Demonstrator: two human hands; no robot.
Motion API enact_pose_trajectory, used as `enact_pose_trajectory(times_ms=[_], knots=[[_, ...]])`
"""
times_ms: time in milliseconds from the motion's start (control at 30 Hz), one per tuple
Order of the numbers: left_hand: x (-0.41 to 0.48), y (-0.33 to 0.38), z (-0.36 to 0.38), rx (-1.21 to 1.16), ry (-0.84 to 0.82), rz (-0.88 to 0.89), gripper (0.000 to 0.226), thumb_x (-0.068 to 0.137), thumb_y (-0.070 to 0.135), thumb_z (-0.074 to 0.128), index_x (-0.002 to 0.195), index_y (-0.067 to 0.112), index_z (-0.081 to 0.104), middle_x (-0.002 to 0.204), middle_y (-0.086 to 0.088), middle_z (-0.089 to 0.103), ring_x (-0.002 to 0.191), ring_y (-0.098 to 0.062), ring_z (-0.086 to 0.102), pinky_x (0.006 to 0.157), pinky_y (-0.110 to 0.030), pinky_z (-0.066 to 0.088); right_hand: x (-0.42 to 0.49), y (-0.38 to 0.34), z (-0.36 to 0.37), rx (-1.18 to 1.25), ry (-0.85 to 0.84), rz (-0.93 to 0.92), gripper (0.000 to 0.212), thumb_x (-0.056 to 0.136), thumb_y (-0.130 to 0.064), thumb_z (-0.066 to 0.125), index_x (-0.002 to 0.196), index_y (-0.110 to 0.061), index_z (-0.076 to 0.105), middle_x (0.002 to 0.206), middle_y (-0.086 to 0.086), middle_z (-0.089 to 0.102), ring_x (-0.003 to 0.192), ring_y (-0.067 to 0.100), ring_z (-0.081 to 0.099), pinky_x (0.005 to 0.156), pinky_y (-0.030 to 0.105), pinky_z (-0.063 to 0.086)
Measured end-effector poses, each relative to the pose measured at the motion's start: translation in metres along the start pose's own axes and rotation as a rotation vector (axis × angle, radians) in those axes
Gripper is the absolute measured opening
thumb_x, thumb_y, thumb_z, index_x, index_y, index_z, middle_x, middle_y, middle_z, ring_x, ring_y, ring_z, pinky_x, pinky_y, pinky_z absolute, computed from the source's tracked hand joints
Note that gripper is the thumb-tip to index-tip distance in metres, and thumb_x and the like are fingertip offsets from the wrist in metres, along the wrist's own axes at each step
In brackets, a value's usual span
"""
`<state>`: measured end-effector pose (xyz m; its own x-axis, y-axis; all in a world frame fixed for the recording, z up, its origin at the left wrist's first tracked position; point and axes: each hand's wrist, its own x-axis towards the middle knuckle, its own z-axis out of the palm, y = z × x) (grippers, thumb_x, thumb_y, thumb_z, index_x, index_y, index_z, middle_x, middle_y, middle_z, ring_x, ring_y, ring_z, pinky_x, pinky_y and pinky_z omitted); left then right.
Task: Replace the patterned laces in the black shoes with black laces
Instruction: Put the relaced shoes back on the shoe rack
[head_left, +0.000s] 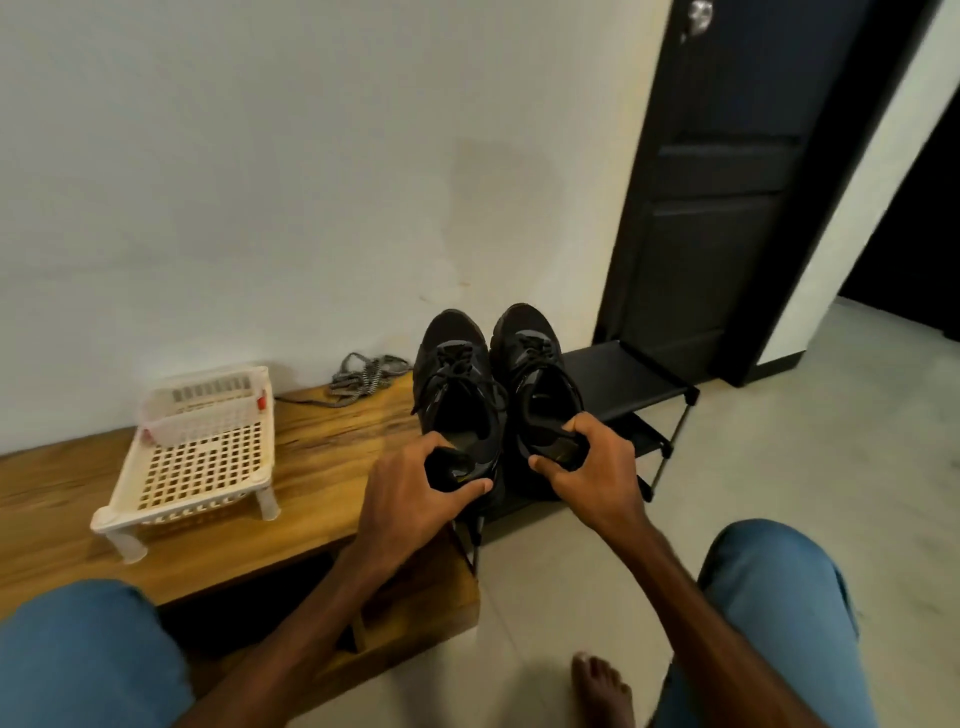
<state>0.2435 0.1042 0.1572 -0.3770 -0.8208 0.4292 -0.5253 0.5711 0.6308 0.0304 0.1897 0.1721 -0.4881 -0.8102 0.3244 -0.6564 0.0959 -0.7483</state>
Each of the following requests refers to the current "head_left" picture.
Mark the person's right hand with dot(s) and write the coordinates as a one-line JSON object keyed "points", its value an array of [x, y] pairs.
{"points": [[608, 480]]}

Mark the person's left hand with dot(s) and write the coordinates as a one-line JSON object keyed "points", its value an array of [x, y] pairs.
{"points": [[413, 510]]}

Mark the black shoe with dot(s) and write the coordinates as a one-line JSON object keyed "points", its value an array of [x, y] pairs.
{"points": [[533, 398], [458, 405]]}

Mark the single black shoelace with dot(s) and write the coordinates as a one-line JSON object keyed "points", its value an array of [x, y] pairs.
{"points": [[540, 360]]}

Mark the person's right forearm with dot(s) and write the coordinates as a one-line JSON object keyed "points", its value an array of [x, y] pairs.
{"points": [[705, 638]]}

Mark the person's left forearm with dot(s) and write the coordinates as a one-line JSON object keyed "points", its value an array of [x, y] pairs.
{"points": [[300, 653]]}

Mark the person's blue shorts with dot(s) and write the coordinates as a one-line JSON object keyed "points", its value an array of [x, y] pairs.
{"points": [[780, 600]]}

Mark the black shoe rack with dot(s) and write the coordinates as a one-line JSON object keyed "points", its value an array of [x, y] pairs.
{"points": [[615, 375]]}

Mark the low wooden table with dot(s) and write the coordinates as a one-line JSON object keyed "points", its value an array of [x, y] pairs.
{"points": [[315, 465]]}

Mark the small white plastic basket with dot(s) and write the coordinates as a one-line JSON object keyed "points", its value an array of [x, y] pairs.
{"points": [[210, 428]]}

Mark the large white plastic tray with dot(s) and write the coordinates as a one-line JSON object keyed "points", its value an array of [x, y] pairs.
{"points": [[195, 473]]}

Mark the dark door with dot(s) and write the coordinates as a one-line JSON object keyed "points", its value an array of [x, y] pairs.
{"points": [[735, 180]]}

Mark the silver door knob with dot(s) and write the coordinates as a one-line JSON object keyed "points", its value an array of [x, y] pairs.
{"points": [[699, 15]]}

